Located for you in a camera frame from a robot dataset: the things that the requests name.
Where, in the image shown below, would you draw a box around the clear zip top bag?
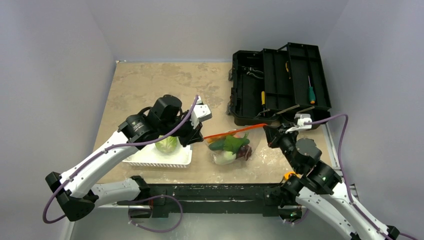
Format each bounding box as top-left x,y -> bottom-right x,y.
203,123 -> 266,165

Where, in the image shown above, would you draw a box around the green handled screwdriver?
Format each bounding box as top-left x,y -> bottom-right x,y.
308,76 -> 316,105

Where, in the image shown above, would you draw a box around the green cabbage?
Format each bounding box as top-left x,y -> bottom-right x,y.
154,136 -> 180,154

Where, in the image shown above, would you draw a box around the purple grape bunch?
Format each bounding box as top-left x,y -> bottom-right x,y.
236,145 -> 253,161

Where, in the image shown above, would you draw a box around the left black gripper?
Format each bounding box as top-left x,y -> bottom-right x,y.
159,109 -> 203,147

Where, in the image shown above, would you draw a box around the black pliers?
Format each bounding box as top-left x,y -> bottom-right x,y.
241,66 -> 265,79

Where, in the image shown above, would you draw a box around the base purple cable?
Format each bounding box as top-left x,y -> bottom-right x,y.
127,192 -> 185,233

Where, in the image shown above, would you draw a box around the white radish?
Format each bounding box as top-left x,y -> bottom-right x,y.
210,133 -> 253,165

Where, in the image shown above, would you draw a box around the black open toolbox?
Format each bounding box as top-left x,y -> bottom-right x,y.
226,42 -> 332,126

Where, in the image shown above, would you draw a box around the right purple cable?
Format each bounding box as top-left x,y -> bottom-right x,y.
304,113 -> 419,240

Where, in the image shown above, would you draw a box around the black base frame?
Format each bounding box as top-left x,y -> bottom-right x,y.
117,177 -> 308,222

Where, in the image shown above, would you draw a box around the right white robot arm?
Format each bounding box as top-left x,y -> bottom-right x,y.
263,124 -> 401,240

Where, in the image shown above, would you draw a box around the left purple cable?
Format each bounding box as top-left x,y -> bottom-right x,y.
42,94 -> 200,225

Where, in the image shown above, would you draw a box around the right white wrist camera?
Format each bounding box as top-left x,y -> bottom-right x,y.
285,113 -> 313,134

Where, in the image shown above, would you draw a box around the white plastic basket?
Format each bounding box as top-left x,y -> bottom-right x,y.
122,143 -> 193,168

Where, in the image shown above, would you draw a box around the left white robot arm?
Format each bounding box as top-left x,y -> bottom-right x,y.
45,94 -> 212,222

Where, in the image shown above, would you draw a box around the green cucumber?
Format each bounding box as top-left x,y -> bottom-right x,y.
208,139 -> 225,151

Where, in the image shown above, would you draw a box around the yellow handled screwdriver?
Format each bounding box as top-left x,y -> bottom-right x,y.
261,91 -> 266,111

